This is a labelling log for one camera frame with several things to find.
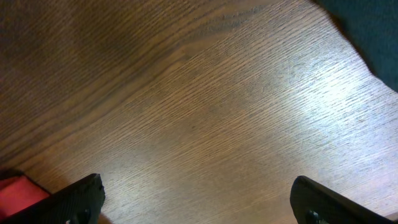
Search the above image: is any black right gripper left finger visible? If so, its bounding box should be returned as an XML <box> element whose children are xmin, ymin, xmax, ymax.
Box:
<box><xmin>1</xmin><ymin>174</ymin><xmax>105</xmax><ymax>224</ymax></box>

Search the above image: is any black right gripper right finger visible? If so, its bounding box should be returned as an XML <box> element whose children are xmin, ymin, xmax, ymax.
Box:
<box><xmin>290</xmin><ymin>175</ymin><xmax>395</xmax><ymax>224</ymax></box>

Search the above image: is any orange t-shirt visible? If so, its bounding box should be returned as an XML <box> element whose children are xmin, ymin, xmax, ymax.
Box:
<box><xmin>1</xmin><ymin>169</ymin><xmax>50</xmax><ymax>221</ymax></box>

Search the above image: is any dark teal t-shirt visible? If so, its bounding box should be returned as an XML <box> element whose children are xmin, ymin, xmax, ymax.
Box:
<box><xmin>315</xmin><ymin>0</ymin><xmax>397</xmax><ymax>91</ymax></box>

